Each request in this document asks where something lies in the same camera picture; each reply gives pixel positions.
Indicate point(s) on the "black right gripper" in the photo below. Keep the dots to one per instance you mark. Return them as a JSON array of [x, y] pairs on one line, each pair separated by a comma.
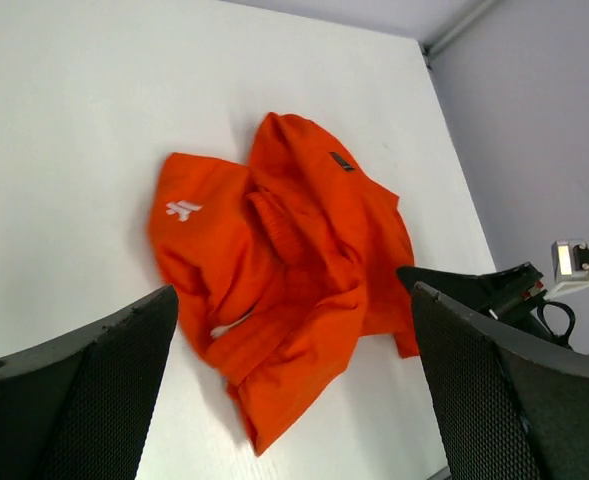
[[516, 297]]

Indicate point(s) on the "orange shorts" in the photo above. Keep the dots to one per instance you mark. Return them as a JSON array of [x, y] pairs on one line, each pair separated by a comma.
[[281, 265]]

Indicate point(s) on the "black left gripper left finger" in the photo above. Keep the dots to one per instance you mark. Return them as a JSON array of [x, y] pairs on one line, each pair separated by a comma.
[[79, 406]]

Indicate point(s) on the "aluminium frame post right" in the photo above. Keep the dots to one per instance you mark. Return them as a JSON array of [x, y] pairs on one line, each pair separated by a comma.
[[454, 28]]

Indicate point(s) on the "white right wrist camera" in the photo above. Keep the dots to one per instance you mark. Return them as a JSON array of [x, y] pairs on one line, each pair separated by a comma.
[[570, 260]]

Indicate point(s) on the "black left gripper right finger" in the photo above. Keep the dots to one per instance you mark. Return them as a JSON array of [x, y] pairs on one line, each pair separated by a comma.
[[508, 404]]

